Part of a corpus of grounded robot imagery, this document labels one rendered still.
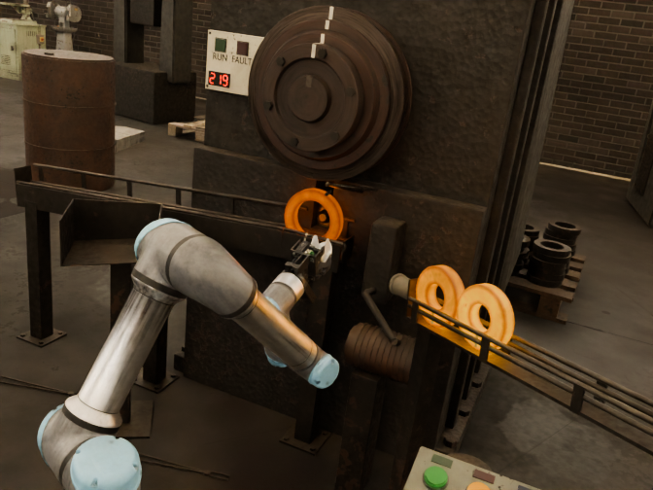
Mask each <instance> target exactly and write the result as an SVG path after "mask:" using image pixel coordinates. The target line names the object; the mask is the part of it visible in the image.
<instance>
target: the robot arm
mask: <svg viewBox="0 0 653 490"><path fill-rule="evenodd" d="M296 245H297V248H296V249H295V250H294V249H293V248H294V247H295V246H296ZM331 250H332V247H331V244H330V242H329V239H327V240H326V242H322V243H320V244H319V240H318V236H317V235H314V236H313V238H312V242H311V245H310V242H308V241H304V240H303V241H302V242H301V243H300V239H299V240H298V241H297V242H296V243H295V244H294V245H293V246H292V248H291V249H290V251H291V262H286V264H285V270H283V272H282V273H281V274H279V275H278V276H277V278H276V279H275V280H274V281H273V282H272V283H271V284H270V285H269V287H268V288H267V289H266V290H265V291H264V292H263V294H262V293H261V292H260V291H259V290H258V285H257V282H256V280H255V279H254V278H253V277H252V276H251V275H250V274H249V273H248V272H247V271H246V270H245V269H244V268H243V267H242V266H241V265H240V264H239V262H238V261H237V260H236V259H235V258H233V257H232V256H231V255H230V254H229V253H228V251H227V250H226V249H225V248H224V247H223V246H222V245H221V244H220V243H218V242H217V241H216V240H214V239H212V238H210V237H208V236H206V235H205V234H203V233H201V232H200V231H198V230H196V229H194V228H193V227H192V226H191V225H189V224H187V223H185V222H181V221H178V220H176V219H171V218H164V219H159V220H157V221H154V222H152V223H150V224H148V225H147V226H146V227H144V228H143V229H142V230H141V232H140V233H139V235H138V236H137V239H136V241H135V245H134V251H135V256H136V259H137V263H136V264H135V266H134V268H133V270H132V272H131V278H132V281H133V284H134V286H133V288H132V290H131V292H130V294H129V296H128V298H127V300H126V302H125V304H124V306H123V308H122V310H121V312H120V314H119V316H118V318H117V320H116V322H115V323H114V325H113V327H112V329H111V331H110V333H109V335H108V337H107V339H106V341H105V343H104V345H103V347H102V348H101V350H100V352H99V354H98V356H97V358H96V360H95V362H94V364H93V366H92V368H91V370H90V372H89V374H88V376H87V378H86V381H85V382H84V384H83V386H82V388H81V390H80V392H79V394H78V395H76V396H72V397H70V398H68V399H67V400H66V402H65V403H64V404H62V405H60V406H58V407H57V409H56V410H52V411H51V412H50V413H49V414H48V415H47V416H46V417H45V419H44V420H43V422H42V424H41V426H40V428H39V432H38V437H37V441H38V446H39V449H40V451H41V455H42V457H43V459H44V461H45V462H46V464H47V465H48V466H49V467H50V468H51V469H52V471H53V473H54V474H55V476H56V477H57V479H58V480H59V482H60V483H61V485H62V486H63V488H64V489H65V490H140V481H141V476H142V468H141V463H140V458H139V454H138V452H137V450H136V448H135V447H134V446H133V445H132V444H131V443H130V442H129V441H127V440H126V439H124V438H121V437H120V438H119V439H116V434H117V432H118V430H119V428H120V426H121V423H122V419H121V416H120V409H121V407H122V405H123V403H124V401H125V399H126V397H127V395H128V393H129V391H130V389H131V387H132V385H133V383H134V382H135V380H136V378H137V376H138V374H139V372H140V370H141V368H142V366H143V364H144V363H145V361H146V359H147V357H148V355H149V353H150V351H151V349H152V347H153V345H154V343H155V340H156V338H157V337H158V335H159V333H160V331H161V329H162V327H163V325H164V323H165V321H166V319H167V317H168V315H169V313H170V311H171V309H172V307H173V305H174V304H175V303H177V302H180V301H183V300H185V299H186V298H187V297H189V298H192V299H194V300H196V301H198V302H199V303H201V304H203V305H205V306H206V307H208V308H210V309H211V310H213V311H214V312H216V313H217V314H218V315H219V316H221V317H222V318H225V319H232V320H233V321H234V322H236V323H237V324H238V325H239V326H241V327H242V328H243V329H244V330H245V331H247V332H248V333H249V334H251V335H252V336H253V337H254V338H255V339H257V340H258V341H259V342H260V343H262V344H263V345H264V352H265V354H266V356H267V359H268V361H269V363H270V364H271V365H272V366H274V367H280V368H283V367H289V368H290V369H292V370H293V371H295V372H296V373H297V374H299V375H300V376H301V377H303V378H304V379H305V380H307V381H308V382H309V383H310V384H313V385H314V386H316V387H317V388H320V389H324V388H326V387H328V386H330V385H331V384H332V383H333V381H334V380H335V379H336V377H337V375H338V372H339V364H338V362H337V361H336V360H335V359H334V358H332V357H331V355H330V354H328V353H326V352H325V351H323V350H322V349H321V348H320V347H319V346H318V345H317V344H316V343H314V342H313V340H312V339H310V338H309V337H308V336H307V335H306V334H305V333H304V332H303V331H302V330H301V329H300V328H299V327H297V326H296V325H295V324H294V323H293V322H292V321H291V318H290V310H291V309H292V308H293V306H294V305H295V304H296V303H297V301H298V300H300V301H301V302H303V303H306V304H308V303H309V304H312V305H313V303H314V301H315V299H316V295H315V294H314V292H313V290H312V289H311V287H310V285H309V284H308V282H309V281H310V280H311V281H314V280H318V279H319V277H321V276H322V275H325V274H326V273H327V272H328V271H329V269H330V266H331Z"/></svg>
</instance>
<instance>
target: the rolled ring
mask: <svg viewBox="0 0 653 490"><path fill-rule="evenodd" d="M325 193H326V191H323V190H320V189H315V188H311V189H306V190H303V191H301V192H298V193H296V194H295V195H293V196H292V197H291V199H290V200H289V202H288V203H287V206H286V209H285V225H286V228H292V229H296V230H300V231H304V230H303V229H302V228H301V226H300V224H299V222H298V218H297V213H298V209H299V207H300V205H301V204H302V203H303V202H304V201H308V200H313V201H317V202H319V203H320V204H322V205H323V206H324V207H325V209H326V210H327V212H328V214H329V219H330V225H329V229H328V231H327V233H326V234H325V235H324V236H323V237H326V238H329V239H333V240H336V239H337V238H338V237H339V235H340V233H341V231H342V228H343V213H342V210H341V207H340V205H339V203H338V202H337V200H336V199H335V198H334V197H333V196H332V195H331V194H329V195H328V196H325ZM304 232H305V231H304Z"/></svg>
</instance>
